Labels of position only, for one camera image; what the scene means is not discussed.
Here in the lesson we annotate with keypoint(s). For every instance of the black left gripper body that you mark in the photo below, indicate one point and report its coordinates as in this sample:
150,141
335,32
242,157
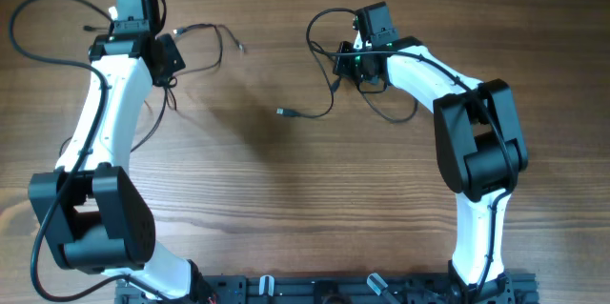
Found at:
173,56

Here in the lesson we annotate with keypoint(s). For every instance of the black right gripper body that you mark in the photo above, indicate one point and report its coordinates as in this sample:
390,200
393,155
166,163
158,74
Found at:
355,66

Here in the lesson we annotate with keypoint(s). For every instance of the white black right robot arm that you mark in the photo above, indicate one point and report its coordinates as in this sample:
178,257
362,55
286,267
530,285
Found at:
479,143

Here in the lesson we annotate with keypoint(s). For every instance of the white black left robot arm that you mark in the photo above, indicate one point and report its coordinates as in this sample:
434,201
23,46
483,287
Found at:
91,215

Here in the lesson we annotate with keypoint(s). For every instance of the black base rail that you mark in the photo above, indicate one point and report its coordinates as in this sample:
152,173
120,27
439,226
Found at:
413,288

